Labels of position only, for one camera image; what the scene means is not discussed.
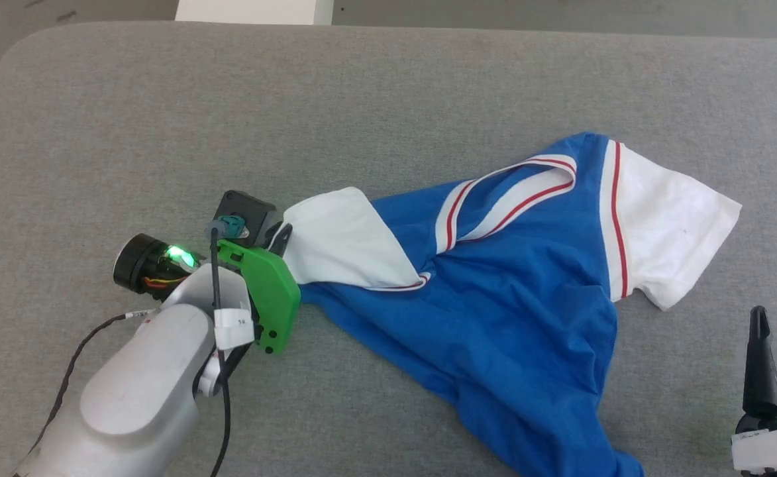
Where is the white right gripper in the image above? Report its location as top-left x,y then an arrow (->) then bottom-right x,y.
731,305 -> 777,477

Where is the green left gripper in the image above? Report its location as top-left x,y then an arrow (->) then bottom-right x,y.
217,223 -> 302,354

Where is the blue white red-striped shirt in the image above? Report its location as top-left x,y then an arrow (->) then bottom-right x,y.
282,131 -> 744,477

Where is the white rectangular block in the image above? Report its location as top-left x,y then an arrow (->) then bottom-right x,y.
174,0 -> 335,27

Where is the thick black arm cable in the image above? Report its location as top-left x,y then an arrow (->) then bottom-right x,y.
206,222 -> 251,477

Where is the white cable label tag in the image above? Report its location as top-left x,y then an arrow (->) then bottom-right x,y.
213,307 -> 257,351

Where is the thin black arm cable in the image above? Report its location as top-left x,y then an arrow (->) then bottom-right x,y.
29,310 -> 158,458

